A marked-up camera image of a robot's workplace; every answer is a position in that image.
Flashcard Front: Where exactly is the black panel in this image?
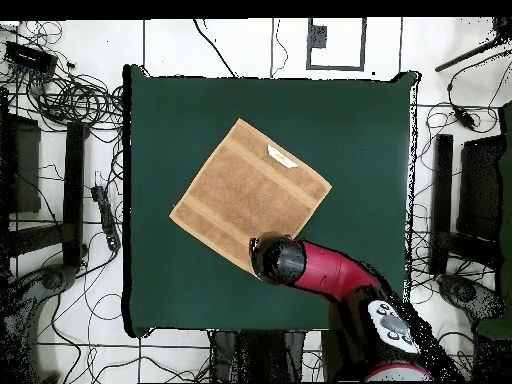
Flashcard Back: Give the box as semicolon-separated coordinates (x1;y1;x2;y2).
0;113;42;215
456;134;506;241

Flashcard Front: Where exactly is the dark green table cloth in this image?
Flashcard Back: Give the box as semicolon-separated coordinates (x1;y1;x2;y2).
121;63;421;339

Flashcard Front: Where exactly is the black power adapter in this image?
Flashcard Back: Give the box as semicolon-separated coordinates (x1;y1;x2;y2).
453;106;478;132

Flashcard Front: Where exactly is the black electronics box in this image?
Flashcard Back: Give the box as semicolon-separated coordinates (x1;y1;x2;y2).
2;40;60;76

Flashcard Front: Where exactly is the black power strip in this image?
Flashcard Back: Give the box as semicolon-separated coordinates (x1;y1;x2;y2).
90;184;122;252

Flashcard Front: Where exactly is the dark grey square plate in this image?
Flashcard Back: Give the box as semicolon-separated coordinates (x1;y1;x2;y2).
307;24;329;50

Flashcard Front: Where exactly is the black stand leg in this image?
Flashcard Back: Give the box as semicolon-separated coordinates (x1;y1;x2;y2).
62;120;90;268
430;133;456;276

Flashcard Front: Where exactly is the black rod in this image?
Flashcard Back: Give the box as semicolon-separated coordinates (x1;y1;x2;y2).
434;33;512;74

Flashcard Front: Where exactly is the black cable tangle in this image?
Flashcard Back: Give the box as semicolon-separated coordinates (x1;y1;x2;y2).
25;67;125;133

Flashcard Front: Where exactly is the orange terry towel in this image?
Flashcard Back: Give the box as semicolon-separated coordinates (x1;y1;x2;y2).
168;117;333;277

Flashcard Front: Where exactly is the black robot stand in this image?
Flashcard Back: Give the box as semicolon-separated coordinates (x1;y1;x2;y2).
209;329;307;384

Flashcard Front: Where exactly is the grey rectangular floor frame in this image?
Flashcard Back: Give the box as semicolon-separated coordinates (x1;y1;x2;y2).
306;17;368;72

